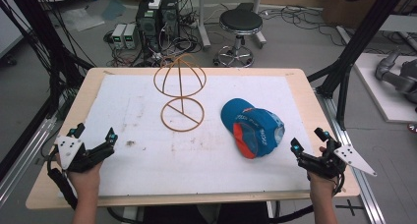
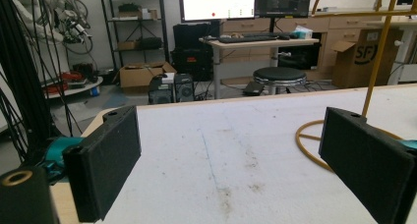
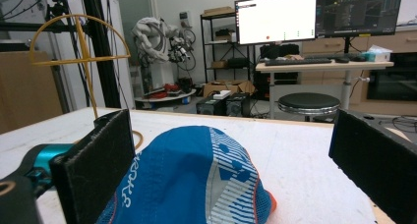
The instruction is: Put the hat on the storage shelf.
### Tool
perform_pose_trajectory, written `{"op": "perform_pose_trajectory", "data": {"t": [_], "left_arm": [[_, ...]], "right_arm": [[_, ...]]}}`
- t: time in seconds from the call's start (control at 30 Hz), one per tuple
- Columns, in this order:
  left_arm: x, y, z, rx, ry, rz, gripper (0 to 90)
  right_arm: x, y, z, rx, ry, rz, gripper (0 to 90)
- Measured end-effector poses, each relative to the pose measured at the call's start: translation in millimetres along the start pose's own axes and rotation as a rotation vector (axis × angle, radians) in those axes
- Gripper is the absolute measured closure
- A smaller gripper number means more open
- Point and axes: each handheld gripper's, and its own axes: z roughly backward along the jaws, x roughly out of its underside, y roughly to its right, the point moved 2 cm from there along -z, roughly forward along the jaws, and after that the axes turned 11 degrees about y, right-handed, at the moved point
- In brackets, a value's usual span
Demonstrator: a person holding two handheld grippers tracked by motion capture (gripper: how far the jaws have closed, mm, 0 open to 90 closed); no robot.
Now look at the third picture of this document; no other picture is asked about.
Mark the white cabinet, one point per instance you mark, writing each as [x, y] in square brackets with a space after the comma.
[123, 37]

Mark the black metal post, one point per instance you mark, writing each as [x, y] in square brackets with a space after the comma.
[101, 70]

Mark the dark-screen monitor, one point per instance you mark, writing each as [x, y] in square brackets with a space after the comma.
[359, 11]

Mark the black computer tower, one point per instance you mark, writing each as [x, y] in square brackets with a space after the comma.
[211, 106]
[238, 105]

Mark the brown board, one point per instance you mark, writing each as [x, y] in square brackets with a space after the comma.
[26, 89]

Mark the black keyboard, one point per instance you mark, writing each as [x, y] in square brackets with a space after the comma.
[298, 61]

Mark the tissue box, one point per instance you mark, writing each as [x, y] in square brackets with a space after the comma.
[378, 55]

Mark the black computer mouse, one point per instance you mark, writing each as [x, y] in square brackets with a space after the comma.
[342, 60]

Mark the round white platform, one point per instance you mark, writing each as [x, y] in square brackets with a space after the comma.
[167, 98]

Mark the open cardboard box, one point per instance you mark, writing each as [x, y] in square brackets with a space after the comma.
[226, 86]

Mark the wooden cabinet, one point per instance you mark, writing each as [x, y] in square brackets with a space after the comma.
[327, 44]

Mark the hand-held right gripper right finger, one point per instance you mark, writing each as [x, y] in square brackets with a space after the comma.
[373, 158]

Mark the black metal shelf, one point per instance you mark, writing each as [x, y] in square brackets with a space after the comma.
[209, 47]

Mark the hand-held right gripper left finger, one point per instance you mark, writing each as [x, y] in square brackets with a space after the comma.
[95, 171]

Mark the blue patterned cap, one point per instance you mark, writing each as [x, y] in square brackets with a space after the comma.
[183, 178]

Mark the flat cardboard box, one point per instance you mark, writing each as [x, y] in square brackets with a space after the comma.
[219, 11]

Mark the white-screen monitor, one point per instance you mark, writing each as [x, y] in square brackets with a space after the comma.
[277, 17]

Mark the round black stool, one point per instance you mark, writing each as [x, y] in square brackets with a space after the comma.
[309, 102]

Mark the cloth-covered white robot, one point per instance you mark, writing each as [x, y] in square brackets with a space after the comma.
[154, 40]

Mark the light wooden desk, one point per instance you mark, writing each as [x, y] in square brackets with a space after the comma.
[327, 67]

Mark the black oven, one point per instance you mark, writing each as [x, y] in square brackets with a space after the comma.
[391, 76]

